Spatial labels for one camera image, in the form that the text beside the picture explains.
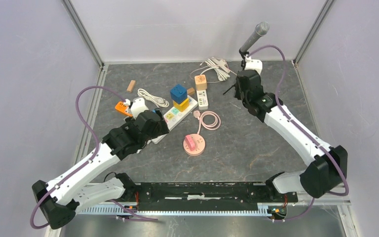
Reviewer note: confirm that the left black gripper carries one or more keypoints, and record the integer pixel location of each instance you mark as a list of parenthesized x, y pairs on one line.
[(161, 128)]

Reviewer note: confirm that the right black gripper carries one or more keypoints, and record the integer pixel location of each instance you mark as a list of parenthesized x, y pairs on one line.
[(237, 94)]

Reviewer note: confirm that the pink red plug adapter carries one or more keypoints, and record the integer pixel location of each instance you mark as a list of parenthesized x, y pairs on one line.
[(190, 142)]

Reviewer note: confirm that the pink round socket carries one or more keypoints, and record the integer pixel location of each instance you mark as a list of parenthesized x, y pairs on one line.
[(200, 145)]

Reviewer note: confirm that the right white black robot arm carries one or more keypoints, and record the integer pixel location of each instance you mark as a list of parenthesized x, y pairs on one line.
[(326, 165)]

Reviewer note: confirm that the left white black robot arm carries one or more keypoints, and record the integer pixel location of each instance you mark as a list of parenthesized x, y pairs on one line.
[(62, 198)]

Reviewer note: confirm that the orange wooden cube socket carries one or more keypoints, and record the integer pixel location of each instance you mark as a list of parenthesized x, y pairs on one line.
[(200, 82)]

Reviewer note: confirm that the white long power strip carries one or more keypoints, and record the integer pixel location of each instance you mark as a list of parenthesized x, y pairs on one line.
[(173, 116)]

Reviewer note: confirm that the orange power strip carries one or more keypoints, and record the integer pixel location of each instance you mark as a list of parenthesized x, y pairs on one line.
[(123, 108)]

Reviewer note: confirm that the yellow cube adapter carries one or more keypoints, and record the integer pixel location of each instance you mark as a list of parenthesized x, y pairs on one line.
[(181, 106)]

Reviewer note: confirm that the blue cube adapter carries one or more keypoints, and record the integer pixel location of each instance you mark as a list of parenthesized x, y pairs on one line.
[(178, 94)]

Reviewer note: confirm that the white green small power strip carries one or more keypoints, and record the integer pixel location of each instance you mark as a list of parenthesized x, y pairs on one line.
[(202, 99)]

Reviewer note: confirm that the small brown wooden block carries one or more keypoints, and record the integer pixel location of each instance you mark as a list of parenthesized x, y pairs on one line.
[(190, 91)]

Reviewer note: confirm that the grey handheld microphone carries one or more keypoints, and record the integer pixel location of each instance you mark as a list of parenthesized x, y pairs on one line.
[(260, 30)]

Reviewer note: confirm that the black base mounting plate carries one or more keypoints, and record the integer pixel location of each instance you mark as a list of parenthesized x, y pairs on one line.
[(203, 196)]

